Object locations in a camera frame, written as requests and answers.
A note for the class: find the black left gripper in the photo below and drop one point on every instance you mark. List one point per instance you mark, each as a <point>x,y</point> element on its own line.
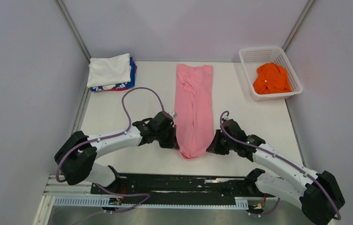
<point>172,143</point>

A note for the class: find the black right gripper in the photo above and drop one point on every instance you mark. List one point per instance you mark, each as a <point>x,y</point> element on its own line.
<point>214,147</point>

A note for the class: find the pink t-shirt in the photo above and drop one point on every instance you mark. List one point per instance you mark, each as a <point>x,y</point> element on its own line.
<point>193,105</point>

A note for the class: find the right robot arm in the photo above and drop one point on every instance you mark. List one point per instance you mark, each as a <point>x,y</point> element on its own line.
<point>318,195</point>

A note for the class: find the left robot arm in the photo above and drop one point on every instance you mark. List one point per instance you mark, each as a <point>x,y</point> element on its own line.
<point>76,158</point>

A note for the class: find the blue printed folded t-shirt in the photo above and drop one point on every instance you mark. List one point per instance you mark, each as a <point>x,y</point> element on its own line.
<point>108,87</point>

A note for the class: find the white folded t-shirt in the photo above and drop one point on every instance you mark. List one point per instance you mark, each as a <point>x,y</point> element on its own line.
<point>109,71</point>

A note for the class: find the orange t-shirt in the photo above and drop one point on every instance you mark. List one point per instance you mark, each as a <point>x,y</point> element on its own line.
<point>272,79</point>

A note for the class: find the white plastic laundry basket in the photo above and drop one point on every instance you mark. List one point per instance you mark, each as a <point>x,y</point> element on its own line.
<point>252,58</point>

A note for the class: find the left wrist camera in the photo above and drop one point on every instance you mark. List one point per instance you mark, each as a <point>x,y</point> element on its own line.
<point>173,114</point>

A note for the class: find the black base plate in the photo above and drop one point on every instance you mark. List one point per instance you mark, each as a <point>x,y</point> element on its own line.
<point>184,189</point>

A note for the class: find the aluminium frame rail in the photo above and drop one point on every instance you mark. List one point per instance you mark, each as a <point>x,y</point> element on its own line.
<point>86,188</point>

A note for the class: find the white slotted cable duct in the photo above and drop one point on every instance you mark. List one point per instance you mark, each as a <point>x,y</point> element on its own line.
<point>110,202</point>

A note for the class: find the left aluminium corner post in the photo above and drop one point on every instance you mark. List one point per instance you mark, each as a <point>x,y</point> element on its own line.
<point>73,28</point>

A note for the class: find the aluminium corner post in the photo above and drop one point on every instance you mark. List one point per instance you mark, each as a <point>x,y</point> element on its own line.
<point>301,18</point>
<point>73,28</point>

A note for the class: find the right aluminium corner post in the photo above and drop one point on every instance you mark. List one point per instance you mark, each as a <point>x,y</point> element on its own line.
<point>301,18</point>

